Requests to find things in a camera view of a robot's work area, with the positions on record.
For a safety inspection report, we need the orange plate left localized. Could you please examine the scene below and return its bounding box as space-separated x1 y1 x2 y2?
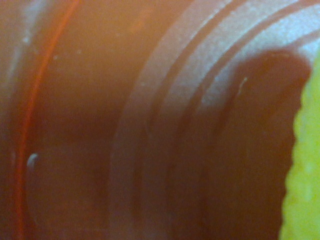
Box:
0 0 320 240

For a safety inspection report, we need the yellow corn cob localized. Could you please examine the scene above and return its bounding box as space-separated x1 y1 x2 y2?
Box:
278 56 320 240

